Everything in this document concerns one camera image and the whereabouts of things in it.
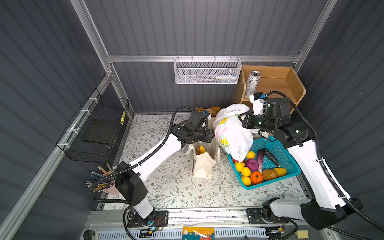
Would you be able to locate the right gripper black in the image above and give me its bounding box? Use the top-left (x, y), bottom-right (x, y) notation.
top-left (236, 110), bottom-right (275, 135)

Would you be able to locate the cream canvas tote bag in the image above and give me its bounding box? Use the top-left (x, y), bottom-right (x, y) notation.
top-left (186, 139), bottom-right (221, 179)

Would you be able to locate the white plastic grocery bag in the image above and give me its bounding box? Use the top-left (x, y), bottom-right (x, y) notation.
top-left (213, 104), bottom-right (254, 162)

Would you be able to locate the teal plastic fruit basket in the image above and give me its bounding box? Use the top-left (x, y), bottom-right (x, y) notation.
top-left (228, 137), bottom-right (301, 190)

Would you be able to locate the yellow snack packet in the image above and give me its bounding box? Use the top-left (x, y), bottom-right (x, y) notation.
top-left (196, 146), bottom-right (207, 155)

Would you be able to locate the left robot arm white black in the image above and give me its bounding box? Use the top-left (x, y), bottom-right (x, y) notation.
top-left (89, 107), bottom-right (214, 225)

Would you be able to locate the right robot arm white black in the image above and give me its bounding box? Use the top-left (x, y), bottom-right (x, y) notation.
top-left (239, 91), bottom-right (384, 239)

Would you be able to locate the bread rolls cluster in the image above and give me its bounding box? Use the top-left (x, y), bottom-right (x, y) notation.
top-left (196, 106), bottom-right (221, 117)

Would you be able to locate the wooden shelf unit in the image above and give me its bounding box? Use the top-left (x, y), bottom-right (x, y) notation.
top-left (232, 65), bottom-right (306, 108)

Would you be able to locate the silver can left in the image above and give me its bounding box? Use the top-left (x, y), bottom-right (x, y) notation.
top-left (245, 71), bottom-right (261, 99)

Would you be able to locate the purple eggplant toy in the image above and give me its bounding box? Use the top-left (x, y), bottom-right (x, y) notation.
top-left (257, 149), bottom-right (264, 173)

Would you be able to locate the yellow lemon top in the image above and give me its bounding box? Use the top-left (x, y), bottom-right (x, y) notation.
top-left (246, 151), bottom-right (256, 159)

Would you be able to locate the yellow lemon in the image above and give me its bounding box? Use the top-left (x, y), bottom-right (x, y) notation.
top-left (241, 167), bottom-right (252, 177)
top-left (246, 151), bottom-right (256, 159)
top-left (234, 162), bottom-right (245, 173)
top-left (241, 176), bottom-right (252, 187)

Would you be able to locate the yellow lemon upper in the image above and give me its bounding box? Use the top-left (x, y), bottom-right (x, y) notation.
top-left (234, 162), bottom-right (245, 173)

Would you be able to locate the toothpaste tube in basket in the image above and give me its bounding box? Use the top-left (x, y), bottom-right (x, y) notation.
top-left (215, 75), bottom-right (238, 82)

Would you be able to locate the purple onion toy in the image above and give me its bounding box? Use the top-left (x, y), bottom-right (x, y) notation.
top-left (246, 159), bottom-right (259, 172)

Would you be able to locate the yellow orange mango toy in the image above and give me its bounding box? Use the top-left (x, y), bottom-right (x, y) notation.
top-left (274, 168), bottom-right (287, 178)

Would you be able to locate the brown kiwi toy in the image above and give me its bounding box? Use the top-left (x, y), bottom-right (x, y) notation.
top-left (262, 169), bottom-right (278, 181)

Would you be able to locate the yellow lemon middle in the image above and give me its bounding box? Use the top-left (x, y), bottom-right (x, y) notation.
top-left (241, 167), bottom-right (252, 177)

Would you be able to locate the orange pumpkin toy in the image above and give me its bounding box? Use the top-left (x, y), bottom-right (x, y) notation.
top-left (250, 171), bottom-right (264, 185)

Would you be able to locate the yellow lemon lower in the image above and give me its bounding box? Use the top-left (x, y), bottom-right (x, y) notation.
top-left (241, 176), bottom-right (252, 187)

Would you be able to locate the pink pencil cup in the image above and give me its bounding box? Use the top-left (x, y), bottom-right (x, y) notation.
top-left (103, 185), bottom-right (120, 196)

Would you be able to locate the colourful book at front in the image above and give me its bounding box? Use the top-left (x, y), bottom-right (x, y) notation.
top-left (182, 227), bottom-right (215, 240)

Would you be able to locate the coloured pencils bundle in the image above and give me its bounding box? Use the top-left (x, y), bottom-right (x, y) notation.
top-left (86, 163), bottom-right (115, 193)

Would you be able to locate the yellow sticky note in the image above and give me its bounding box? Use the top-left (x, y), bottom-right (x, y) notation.
top-left (296, 230), bottom-right (309, 240)

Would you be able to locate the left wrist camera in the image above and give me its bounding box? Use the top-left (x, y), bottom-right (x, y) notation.
top-left (202, 110), bottom-right (211, 118)

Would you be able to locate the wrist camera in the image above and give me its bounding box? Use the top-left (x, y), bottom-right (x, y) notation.
top-left (202, 110), bottom-right (211, 118)
top-left (249, 92), bottom-right (267, 116)

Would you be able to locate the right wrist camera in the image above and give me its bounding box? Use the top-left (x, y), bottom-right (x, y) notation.
top-left (249, 92), bottom-right (267, 116)

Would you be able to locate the white wire wall basket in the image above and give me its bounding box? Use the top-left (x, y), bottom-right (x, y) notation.
top-left (173, 57), bottom-right (242, 85)

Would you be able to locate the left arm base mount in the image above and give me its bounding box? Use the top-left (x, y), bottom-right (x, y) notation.
top-left (127, 210), bottom-right (169, 228)

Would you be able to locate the black wire wall basket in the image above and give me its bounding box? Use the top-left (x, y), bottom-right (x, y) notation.
top-left (57, 92), bottom-right (130, 165)

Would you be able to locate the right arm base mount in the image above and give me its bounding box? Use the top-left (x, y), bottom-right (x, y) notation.
top-left (246, 207), bottom-right (289, 225)

